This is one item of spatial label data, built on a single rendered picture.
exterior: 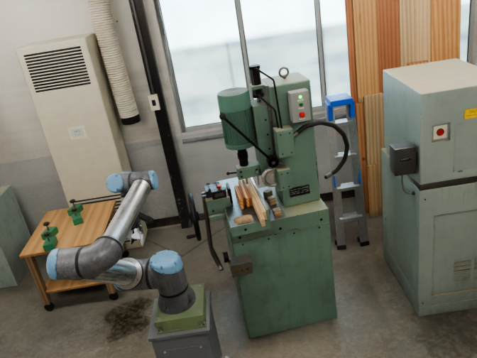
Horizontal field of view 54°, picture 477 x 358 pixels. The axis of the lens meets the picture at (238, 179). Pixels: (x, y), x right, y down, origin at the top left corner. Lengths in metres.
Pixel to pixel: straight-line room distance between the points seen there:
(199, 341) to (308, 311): 0.87
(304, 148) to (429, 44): 1.79
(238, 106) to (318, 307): 1.36
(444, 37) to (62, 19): 2.94
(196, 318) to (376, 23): 2.58
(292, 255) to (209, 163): 1.61
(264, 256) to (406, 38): 2.12
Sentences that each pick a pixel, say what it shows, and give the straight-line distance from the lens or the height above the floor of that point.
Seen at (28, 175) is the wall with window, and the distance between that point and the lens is 4.48.
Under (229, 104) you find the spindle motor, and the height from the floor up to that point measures 1.46.
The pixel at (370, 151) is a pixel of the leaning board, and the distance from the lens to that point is 3.95.
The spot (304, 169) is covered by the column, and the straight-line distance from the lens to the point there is 2.67.
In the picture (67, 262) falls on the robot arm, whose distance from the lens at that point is 1.82.
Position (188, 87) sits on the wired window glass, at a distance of 4.00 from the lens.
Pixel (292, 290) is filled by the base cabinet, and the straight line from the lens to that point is 2.92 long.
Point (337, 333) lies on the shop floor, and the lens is 3.06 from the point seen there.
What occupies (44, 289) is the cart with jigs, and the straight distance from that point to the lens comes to 3.75.
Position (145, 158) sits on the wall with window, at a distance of 4.15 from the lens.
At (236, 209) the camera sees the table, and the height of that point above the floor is 0.90.
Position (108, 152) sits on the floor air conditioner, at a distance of 3.86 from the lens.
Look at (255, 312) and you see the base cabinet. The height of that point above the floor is 0.20.
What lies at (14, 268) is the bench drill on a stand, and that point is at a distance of 4.32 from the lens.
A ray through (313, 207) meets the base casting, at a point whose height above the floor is 0.80.
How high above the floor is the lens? 2.13
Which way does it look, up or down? 25 degrees down
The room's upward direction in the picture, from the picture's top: 9 degrees counter-clockwise
